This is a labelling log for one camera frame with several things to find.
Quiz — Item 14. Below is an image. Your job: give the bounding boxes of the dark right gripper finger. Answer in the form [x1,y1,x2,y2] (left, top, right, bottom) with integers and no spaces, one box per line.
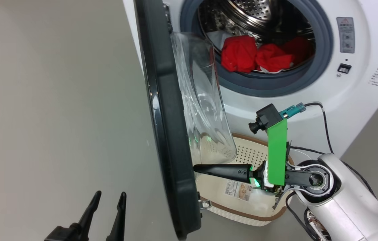
[194,164,253,184]

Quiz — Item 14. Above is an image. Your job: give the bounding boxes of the grey warning sticker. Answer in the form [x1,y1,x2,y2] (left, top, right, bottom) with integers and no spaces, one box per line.
[336,17,356,54]

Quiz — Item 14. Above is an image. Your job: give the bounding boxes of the dark washing machine door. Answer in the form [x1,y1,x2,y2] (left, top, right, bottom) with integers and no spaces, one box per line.
[135,0,237,240]

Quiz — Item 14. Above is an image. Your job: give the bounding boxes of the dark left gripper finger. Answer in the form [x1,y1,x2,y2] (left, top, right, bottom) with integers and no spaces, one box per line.
[106,192,127,241]
[78,191,102,232]

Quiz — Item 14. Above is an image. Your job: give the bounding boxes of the teal right camera connector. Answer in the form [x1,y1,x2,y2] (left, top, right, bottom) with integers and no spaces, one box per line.
[279,103,307,118]

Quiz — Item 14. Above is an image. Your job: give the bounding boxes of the steel washing machine drum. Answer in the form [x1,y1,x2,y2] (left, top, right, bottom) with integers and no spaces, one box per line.
[197,0,316,73]

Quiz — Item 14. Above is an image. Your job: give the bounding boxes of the basket barcode sticker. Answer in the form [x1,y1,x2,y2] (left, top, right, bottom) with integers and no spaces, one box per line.
[223,179,253,202]

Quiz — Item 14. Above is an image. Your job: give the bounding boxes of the black right camera cable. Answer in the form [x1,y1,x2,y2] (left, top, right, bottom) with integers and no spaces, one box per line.
[304,102,335,155]

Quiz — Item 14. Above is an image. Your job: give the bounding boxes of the white front-load washing machine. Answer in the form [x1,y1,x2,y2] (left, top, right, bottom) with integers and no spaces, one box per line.
[122,0,378,158]

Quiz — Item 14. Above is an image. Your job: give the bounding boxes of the cream perforated laundry basket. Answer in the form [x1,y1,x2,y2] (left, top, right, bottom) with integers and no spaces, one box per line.
[194,133,295,227]

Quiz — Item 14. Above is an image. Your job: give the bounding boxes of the grey rubber door gasket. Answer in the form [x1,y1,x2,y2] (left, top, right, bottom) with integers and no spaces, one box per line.
[180,0,334,98]

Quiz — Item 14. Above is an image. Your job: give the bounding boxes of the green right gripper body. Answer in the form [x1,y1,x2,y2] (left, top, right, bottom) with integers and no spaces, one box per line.
[250,119,289,198]

